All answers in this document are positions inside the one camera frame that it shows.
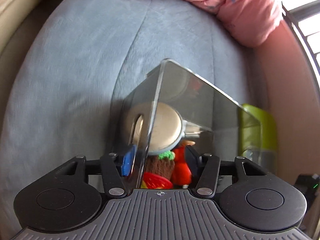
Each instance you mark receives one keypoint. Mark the round beige blue case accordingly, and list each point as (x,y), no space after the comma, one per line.
(168,127)

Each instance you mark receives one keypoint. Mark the smoky transparent storage box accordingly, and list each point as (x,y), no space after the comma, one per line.
(173,104)

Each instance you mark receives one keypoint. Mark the green box lid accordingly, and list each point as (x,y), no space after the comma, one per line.
(258,139)

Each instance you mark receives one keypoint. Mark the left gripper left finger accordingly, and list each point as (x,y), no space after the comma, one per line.
(116,168)

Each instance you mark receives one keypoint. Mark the crocheted green brown doll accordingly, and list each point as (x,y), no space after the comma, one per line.
(158,171)

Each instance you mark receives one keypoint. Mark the dark metal railing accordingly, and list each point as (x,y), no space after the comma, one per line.
(302,16)

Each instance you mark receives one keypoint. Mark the red hooded toy figure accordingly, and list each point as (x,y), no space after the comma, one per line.
(181,174)

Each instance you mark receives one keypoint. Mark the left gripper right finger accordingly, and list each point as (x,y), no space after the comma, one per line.
(204,172)

